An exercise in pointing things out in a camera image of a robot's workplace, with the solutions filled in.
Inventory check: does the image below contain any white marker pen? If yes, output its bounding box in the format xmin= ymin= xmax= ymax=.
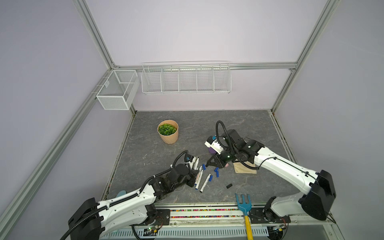
xmin=190 ymin=157 xmax=197 ymax=170
xmin=195 ymin=170 xmax=204 ymax=190
xmin=196 ymin=165 xmax=203 ymax=181
xmin=194 ymin=158 xmax=199 ymax=170
xmin=200 ymin=174 xmax=212 ymax=193

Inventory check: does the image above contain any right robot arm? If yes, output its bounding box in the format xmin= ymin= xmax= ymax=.
xmin=205 ymin=130 xmax=337 ymax=223

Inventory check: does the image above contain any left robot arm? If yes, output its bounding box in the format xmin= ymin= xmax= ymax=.
xmin=61 ymin=164 xmax=198 ymax=240

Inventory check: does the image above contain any beige work glove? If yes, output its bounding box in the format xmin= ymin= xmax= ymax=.
xmin=233 ymin=163 xmax=257 ymax=174

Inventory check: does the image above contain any beige pot with green plant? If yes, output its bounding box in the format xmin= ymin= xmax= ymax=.
xmin=157 ymin=120 xmax=179 ymax=145

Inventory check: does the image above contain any purple trowel pink handle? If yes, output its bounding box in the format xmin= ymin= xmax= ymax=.
xmin=206 ymin=148 xmax=231 ymax=169

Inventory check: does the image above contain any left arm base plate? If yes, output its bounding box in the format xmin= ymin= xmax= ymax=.
xmin=135 ymin=209 xmax=171 ymax=226

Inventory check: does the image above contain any teal rake yellow handle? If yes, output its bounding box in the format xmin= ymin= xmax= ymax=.
xmin=235 ymin=194 xmax=254 ymax=240

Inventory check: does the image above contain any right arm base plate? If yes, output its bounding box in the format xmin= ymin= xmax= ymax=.
xmin=248 ymin=207 xmax=291 ymax=224

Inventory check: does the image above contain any white wire mesh box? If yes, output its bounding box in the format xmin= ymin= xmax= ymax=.
xmin=96 ymin=70 xmax=140 ymax=111

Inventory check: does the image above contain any white wire shelf basket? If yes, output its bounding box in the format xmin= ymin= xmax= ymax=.
xmin=141 ymin=61 xmax=232 ymax=94

